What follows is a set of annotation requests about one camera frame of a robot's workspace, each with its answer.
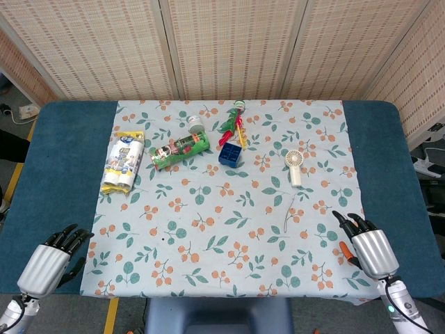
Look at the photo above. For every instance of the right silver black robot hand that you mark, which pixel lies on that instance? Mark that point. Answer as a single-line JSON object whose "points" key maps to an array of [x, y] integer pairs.
{"points": [[373, 252]]}

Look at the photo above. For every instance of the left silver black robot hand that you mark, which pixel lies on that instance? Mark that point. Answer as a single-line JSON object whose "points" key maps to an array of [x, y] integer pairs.
{"points": [[43, 269]]}

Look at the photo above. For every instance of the white handheld fan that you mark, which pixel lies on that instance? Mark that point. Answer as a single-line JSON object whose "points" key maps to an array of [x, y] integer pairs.
{"points": [[295, 167]]}

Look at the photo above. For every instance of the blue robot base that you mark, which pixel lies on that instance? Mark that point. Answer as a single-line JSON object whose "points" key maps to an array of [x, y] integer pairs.
{"points": [[219, 315]]}

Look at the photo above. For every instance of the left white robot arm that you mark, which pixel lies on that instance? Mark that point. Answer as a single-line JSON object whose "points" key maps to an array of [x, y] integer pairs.
{"points": [[15, 313]]}

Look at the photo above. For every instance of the blue table cover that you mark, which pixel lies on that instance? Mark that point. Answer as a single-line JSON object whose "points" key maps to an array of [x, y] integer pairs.
{"points": [[52, 174]]}

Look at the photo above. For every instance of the white power strip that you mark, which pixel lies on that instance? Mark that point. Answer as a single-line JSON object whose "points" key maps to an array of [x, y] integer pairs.
{"points": [[422, 166]]}

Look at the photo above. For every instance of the yellow pack of white rolls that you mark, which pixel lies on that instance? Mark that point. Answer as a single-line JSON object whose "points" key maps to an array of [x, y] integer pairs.
{"points": [[123, 161]]}

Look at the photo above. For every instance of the floral printed tablecloth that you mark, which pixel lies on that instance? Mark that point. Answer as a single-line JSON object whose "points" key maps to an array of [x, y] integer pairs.
{"points": [[222, 226]]}

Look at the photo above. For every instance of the blue plastic block toy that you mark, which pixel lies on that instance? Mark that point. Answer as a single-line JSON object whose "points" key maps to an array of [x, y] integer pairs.
{"points": [[230, 154]]}

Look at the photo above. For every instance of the green printed snack can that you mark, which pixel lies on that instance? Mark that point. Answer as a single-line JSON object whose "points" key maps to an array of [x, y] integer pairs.
{"points": [[180, 150]]}

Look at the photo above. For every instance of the red green yellow toy bundle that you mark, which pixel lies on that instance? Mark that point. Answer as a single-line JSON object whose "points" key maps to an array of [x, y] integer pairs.
{"points": [[233, 123]]}

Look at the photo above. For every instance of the small white green-label bottle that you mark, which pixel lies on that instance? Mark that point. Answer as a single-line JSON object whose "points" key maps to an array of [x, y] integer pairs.
{"points": [[195, 123]]}

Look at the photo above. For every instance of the woven bamboo folding screen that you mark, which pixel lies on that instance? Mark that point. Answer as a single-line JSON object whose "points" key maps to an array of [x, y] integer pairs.
{"points": [[222, 48]]}

